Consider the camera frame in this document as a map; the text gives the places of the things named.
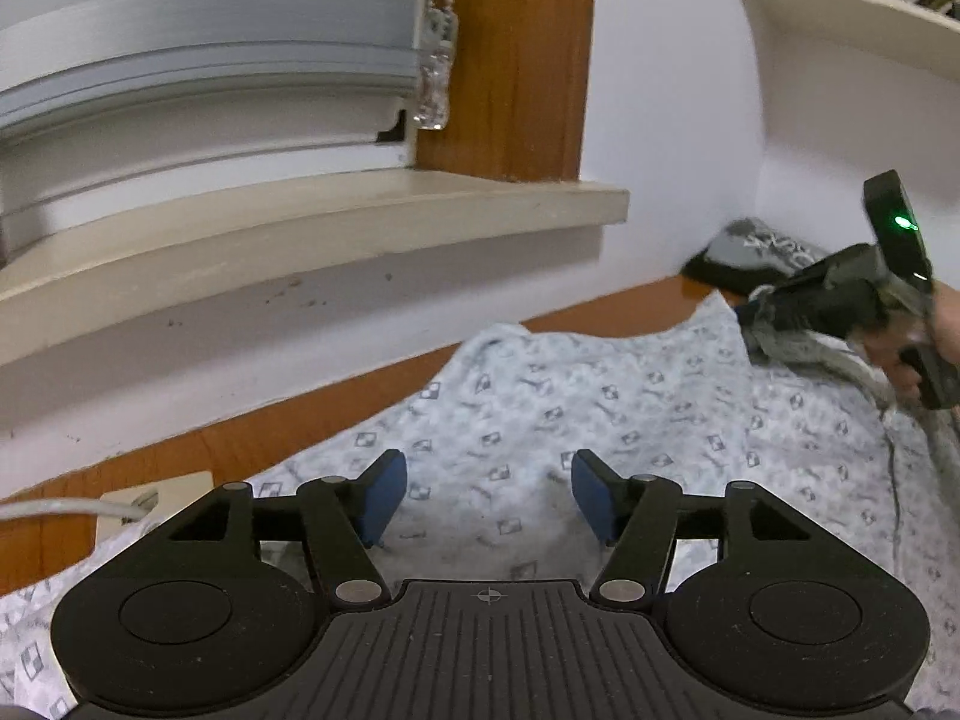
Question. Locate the person's right hand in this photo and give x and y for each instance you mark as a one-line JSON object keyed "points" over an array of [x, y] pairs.
{"points": [[946, 330]]}

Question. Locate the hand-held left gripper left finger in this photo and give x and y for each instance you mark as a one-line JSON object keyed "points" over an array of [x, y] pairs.
{"points": [[382, 495]]}

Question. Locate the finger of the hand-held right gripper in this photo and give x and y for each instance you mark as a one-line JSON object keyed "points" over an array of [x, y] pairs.
{"points": [[754, 311]]}

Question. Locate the beige window sill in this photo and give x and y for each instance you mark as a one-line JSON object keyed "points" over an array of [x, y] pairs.
{"points": [[300, 232]]}

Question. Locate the grey window blind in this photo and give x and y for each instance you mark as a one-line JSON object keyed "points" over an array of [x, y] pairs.
{"points": [[187, 22]]}

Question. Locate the wooden window frame post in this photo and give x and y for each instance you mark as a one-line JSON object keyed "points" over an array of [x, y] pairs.
{"points": [[517, 52]]}

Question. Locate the grey printed t-shirt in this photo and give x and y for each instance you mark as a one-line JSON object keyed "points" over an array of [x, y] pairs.
{"points": [[757, 244]]}

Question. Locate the white patterned hoodie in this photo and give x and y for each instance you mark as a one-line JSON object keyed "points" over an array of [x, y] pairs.
{"points": [[600, 405]]}

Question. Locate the cream wall shelf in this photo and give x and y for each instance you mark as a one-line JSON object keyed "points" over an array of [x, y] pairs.
{"points": [[840, 22]]}

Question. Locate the white window frame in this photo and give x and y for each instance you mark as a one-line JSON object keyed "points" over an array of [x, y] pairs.
{"points": [[225, 142]]}

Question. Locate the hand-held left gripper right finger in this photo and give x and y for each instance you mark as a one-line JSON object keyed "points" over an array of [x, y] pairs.
{"points": [[596, 495]]}

